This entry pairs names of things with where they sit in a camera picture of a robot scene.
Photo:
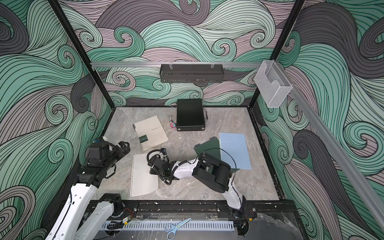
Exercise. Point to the black case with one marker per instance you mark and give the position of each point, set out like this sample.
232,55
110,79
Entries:
190,115

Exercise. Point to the black wall tray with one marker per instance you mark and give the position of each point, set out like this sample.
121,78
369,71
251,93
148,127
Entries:
192,74

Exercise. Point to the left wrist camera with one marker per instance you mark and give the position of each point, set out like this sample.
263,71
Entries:
99,151

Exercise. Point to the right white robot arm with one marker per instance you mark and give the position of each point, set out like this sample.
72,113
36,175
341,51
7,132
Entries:
209,170

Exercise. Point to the white slotted cable duct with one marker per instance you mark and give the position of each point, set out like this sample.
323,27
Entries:
192,225

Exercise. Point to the light blue spiral notebook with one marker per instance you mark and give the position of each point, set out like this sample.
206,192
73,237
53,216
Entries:
234,151

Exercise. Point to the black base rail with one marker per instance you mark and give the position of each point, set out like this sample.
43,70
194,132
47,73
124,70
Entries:
216,208

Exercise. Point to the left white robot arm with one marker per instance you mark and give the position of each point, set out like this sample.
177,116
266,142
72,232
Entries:
69,225

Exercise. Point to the aluminium rail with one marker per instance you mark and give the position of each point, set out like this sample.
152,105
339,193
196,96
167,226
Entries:
138,64
365,190

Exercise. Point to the dark green spiral notebook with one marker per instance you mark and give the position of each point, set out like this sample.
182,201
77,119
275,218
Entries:
211,147

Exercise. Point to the aluminium rail back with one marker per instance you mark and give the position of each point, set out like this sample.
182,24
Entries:
138,64

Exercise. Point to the aluminium rail right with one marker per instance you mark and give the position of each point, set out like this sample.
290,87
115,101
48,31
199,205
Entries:
365,190

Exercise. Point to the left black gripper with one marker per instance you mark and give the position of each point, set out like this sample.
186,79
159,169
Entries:
120,153

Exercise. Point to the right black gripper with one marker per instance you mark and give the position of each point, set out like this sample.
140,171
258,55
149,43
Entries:
153,172

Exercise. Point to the clear wall holder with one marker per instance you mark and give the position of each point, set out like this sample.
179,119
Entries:
273,83

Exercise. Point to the beige spiral notebook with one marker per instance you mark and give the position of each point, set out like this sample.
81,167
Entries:
150,132

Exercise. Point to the blue scissors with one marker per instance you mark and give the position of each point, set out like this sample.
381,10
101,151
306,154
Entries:
171,229

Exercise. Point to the torn white lined page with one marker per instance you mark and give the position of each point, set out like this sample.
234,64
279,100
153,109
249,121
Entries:
142,182

